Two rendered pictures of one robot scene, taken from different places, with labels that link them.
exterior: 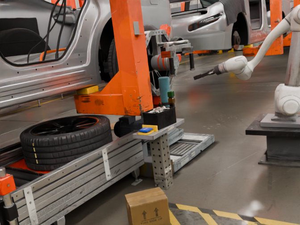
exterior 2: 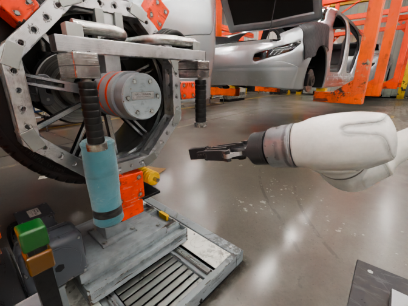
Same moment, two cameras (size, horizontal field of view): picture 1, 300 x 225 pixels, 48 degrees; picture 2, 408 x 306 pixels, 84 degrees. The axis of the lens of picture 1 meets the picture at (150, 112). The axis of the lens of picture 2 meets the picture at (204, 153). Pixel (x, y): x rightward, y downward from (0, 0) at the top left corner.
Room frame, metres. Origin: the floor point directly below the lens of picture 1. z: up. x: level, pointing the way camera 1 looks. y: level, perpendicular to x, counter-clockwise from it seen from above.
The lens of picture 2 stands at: (2.15, -0.51, 0.90)
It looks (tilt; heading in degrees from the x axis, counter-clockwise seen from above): 18 degrees down; 7
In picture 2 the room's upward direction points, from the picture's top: straight up
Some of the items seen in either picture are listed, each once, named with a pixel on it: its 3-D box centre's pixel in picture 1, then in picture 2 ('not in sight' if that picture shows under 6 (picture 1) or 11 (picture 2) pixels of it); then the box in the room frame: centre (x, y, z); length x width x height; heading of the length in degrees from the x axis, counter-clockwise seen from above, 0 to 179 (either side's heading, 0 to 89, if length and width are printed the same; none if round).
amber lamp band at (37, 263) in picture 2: (171, 100); (38, 257); (2.45, -0.17, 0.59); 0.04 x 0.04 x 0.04; 55
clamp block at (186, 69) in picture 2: (187, 49); (193, 68); (2.90, -0.39, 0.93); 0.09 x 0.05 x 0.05; 55
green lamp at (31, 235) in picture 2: (170, 93); (32, 235); (2.45, -0.17, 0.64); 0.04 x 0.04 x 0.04; 55
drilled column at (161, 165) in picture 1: (161, 159); not in sight; (2.26, -0.04, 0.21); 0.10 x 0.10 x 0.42; 55
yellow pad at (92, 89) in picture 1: (87, 89); not in sight; (2.76, 0.49, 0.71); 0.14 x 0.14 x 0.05; 55
